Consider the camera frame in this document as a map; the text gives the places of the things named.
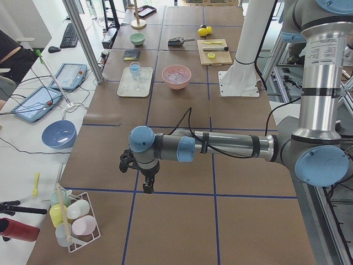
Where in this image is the pink cup in rack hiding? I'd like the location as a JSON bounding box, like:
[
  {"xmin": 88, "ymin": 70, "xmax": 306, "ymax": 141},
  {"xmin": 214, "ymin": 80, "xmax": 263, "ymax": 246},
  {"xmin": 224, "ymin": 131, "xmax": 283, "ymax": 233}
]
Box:
[{"xmin": 72, "ymin": 215, "xmax": 97, "ymax": 236}]

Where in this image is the grey cup in rack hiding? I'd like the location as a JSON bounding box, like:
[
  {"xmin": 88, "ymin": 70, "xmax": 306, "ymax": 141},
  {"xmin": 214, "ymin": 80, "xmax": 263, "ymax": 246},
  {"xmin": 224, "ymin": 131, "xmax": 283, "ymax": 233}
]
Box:
[{"xmin": 55, "ymin": 223, "xmax": 73, "ymax": 247}]

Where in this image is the white bear tray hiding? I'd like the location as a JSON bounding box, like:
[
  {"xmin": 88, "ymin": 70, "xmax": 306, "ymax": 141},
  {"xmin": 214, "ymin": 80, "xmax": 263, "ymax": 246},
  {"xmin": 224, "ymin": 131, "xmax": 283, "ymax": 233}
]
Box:
[{"xmin": 116, "ymin": 67, "xmax": 153, "ymax": 98}]

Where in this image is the metal ice scoop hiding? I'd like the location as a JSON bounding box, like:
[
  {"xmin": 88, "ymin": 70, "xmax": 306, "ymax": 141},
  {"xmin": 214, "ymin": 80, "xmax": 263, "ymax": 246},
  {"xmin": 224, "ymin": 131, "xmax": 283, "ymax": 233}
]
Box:
[{"xmin": 168, "ymin": 37, "xmax": 195, "ymax": 47}]

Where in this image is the black computer mouse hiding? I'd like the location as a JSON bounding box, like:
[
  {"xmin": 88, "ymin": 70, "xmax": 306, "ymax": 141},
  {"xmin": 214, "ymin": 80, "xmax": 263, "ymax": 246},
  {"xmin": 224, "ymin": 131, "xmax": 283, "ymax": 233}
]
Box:
[{"xmin": 48, "ymin": 46, "xmax": 61, "ymax": 54}]

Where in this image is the teach pendant tablet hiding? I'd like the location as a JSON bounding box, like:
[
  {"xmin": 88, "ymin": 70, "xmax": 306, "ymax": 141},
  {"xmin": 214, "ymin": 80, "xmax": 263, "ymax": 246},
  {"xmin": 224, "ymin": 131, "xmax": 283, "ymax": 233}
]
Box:
[
  {"xmin": 55, "ymin": 63, "xmax": 88, "ymax": 91},
  {"xmin": 11, "ymin": 86, "xmax": 62, "ymax": 123}
]

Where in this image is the near teach pendant tablet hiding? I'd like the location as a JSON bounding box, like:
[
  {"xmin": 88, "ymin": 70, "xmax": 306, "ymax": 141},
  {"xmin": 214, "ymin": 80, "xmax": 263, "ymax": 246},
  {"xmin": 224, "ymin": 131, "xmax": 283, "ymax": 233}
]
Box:
[{"xmin": 11, "ymin": 86, "xmax": 62, "ymax": 123}]

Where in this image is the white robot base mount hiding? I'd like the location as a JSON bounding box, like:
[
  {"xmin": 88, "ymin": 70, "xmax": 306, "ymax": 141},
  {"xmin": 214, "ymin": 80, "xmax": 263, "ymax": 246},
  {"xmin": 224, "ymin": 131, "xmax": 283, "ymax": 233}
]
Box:
[{"xmin": 218, "ymin": 0, "xmax": 277, "ymax": 97}]

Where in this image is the green cup in rack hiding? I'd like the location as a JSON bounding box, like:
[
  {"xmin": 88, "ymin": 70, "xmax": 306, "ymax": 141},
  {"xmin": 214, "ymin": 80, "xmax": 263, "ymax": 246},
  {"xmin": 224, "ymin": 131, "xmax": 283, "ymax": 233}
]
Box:
[{"xmin": 50, "ymin": 190, "xmax": 71, "ymax": 207}]

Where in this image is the seated person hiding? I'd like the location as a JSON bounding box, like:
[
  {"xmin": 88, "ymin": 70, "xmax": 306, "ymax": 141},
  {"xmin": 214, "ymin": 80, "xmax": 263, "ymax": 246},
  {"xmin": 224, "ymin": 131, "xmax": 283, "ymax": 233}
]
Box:
[{"xmin": 0, "ymin": 31, "xmax": 38, "ymax": 83}]

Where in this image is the yellow cup in rack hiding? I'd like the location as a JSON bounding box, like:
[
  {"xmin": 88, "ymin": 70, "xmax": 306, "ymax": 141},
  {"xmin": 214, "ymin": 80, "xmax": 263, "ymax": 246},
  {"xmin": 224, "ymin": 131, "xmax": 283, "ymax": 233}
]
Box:
[{"xmin": 49, "ymin": 203, "xmax": 63, "ymax": 228}]

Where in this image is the dark grey folded cloth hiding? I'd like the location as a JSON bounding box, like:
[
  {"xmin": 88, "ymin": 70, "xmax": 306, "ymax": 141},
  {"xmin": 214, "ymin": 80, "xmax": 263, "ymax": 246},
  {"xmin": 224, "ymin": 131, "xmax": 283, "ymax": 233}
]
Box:
[{"xmin": 122, "ymin": 50, "xmax": 141, "ymax": 61}]

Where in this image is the blue plastic cup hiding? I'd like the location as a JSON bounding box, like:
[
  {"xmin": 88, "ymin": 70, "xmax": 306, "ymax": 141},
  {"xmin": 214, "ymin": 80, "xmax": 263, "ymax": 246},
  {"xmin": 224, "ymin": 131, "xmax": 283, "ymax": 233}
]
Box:
[{"xmin": 130, "ymin": 62, "xmax": 141, "ymax": 80}]

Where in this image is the pink bowl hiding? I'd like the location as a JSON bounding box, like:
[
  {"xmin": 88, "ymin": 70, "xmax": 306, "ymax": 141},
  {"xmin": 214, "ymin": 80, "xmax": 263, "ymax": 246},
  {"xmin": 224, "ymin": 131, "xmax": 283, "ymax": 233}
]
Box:
[{"xmin": 162, "ymin": 65, "xmax": 192, "ymax": 90}]

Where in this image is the red cylinder bottle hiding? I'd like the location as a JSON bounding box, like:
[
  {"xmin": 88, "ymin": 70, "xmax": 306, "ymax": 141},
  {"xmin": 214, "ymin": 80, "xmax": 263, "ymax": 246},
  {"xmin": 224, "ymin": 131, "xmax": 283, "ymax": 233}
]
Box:
[{"xmin": 1, "ymin": 218, "xmax": 40, "ymax": 242}]

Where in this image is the yellow lemon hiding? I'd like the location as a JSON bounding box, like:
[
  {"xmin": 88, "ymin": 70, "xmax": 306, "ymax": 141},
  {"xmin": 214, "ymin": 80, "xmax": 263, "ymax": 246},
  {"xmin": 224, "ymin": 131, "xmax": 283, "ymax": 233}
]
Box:
[
  {"xmin": 197, "ymin": 28, "xmax": 208, "ymax": 37},
  {"xmin": 206, "ymin": 26, "xmax": 213, "ymax": 35}
]

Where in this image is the clear ice cubes pile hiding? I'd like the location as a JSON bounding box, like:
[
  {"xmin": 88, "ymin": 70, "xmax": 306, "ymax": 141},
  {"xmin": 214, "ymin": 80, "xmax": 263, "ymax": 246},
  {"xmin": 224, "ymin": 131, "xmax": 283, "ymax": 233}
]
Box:
[{"xmin": 163, "ymin": 70, "xmax": 189, "ymax": 84}]

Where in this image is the white cup in rack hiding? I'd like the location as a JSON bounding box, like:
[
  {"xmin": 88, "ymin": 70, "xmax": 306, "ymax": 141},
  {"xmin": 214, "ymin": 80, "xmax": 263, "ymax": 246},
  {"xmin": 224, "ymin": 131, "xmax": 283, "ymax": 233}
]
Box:
[{"xmin": 66, "ymin": 199, "xmax": 90, "ymax": 220}]

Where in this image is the black keyboard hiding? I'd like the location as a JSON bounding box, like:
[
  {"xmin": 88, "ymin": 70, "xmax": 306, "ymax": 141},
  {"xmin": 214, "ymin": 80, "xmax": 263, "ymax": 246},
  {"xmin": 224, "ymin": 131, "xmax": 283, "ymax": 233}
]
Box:
[{"xmin": 60, "ymin": 23, "xmax": 78, "ymax": 49}]

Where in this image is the clear wine glass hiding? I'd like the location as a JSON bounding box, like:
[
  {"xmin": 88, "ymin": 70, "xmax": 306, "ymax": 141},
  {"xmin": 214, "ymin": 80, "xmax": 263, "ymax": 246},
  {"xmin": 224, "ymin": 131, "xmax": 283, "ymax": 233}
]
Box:
[{"xmin": 135, "ymin": 72, "xmax": 145, "ymax": 92}]

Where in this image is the wooden stand with base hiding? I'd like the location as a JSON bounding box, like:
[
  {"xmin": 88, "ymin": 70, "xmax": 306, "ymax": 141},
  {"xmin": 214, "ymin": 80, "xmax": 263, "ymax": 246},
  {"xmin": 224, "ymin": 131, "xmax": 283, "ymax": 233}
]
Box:
[{"xmin": 130, "ymin": 0, "xmax": 147, "ymax": 30}]

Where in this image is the yellow plastic knife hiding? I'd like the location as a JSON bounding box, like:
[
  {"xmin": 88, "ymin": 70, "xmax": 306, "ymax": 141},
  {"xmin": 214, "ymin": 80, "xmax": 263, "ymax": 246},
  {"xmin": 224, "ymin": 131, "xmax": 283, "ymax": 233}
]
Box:
[{"xmin": 201, "ymin": 41, "xmax": 223, "ymax": 45}]

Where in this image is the wooden cutting board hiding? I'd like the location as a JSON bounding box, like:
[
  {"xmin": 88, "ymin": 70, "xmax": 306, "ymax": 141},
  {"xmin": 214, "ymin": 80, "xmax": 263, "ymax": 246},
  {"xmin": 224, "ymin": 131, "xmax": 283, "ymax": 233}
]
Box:
[{"xmin": 197, "ymin": 39, "xmax": 233, "ymax": 66}]

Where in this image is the green bowl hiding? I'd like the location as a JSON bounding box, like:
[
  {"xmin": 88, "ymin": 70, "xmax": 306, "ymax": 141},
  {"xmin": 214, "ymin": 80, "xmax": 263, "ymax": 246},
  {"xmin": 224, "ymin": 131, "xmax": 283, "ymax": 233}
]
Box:
[{"xmin": 130, "ymin": 33, "xmax": 146, "ymax": 46}]

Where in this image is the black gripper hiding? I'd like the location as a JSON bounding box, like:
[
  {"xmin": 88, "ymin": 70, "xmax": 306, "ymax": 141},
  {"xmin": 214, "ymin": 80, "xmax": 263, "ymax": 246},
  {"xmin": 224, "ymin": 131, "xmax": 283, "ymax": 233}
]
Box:
[{"xmin": 140, "ymin": 167, "xmax": 159, "ymax": 194}]

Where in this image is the white wire cup rack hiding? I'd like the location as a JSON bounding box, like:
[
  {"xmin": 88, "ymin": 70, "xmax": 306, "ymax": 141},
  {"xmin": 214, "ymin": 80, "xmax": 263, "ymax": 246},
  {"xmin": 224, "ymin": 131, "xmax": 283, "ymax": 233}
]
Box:
[{"xmin": 55, "ymin": 185, "xmax": 101, "ymax": 253}]

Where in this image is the dark tray at table end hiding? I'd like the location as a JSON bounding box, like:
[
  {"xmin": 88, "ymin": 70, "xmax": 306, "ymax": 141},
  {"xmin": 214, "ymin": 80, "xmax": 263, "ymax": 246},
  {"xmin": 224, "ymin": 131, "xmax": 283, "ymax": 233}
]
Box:
[{"xmin": 137, "ymin": 5, "xmax": 157, "ymax": 19}]

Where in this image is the blue bowl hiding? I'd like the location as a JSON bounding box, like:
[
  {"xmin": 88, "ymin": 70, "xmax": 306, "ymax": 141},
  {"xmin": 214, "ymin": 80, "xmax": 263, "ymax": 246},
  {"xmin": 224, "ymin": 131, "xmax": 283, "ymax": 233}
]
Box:
[{"xmin": 41, "ymin": 120, "xmax": 77, "ymax": 150}]

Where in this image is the lemon half slice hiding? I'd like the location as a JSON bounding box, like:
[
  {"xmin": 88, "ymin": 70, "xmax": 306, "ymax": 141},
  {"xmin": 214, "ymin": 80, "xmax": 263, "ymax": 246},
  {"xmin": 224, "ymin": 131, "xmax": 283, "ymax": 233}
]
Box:
[{"xmin": 207, "ymin": 52, "xmax": 216, "ymax": 60}]

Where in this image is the black tripod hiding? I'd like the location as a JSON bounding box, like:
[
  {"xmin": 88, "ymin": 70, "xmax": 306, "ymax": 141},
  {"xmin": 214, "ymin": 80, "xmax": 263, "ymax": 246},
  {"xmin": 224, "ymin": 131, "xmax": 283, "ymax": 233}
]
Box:
[{"xmin": 1, "ymin": 200, "xmax": 47, "ymax": 216}]

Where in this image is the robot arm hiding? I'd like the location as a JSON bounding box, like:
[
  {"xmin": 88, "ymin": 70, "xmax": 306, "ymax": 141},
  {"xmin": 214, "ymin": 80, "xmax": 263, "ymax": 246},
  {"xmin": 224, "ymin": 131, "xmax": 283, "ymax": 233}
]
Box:
[{"xmin": 119, "ymin": 1, "xmax": 352, "ymax": 193}]

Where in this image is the aluminium frame post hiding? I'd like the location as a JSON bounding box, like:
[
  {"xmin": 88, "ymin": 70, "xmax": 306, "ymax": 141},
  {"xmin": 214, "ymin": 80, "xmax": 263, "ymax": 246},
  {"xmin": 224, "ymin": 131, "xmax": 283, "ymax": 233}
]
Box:
[{"xmin": 63, "ymin": 0, "xmax": 104, "ymax": 84}]

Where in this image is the long rod with green tip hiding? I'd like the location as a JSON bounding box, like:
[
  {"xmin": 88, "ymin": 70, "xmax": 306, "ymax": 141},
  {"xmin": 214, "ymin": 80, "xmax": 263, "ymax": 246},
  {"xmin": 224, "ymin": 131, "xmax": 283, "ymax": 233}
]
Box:
[{"xmin": 35, "ymin": 50, "xmax": 74, "ymax": 108}]

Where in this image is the yellow plastic fork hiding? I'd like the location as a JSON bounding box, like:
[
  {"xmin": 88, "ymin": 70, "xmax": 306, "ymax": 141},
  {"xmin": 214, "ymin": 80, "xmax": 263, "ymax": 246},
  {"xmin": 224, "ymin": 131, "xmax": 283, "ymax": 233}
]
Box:
[{"xmin": 32, "ymin": 172, "xmax": 40, "ymax": 199}]

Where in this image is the far teach pendant tablet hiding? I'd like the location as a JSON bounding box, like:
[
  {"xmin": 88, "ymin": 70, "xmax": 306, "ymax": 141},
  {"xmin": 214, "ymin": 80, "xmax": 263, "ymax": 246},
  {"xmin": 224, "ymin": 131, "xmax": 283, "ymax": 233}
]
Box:
[{"xmin": 55, "ymin": 63, "xmax": 88, "ymax": 91}]

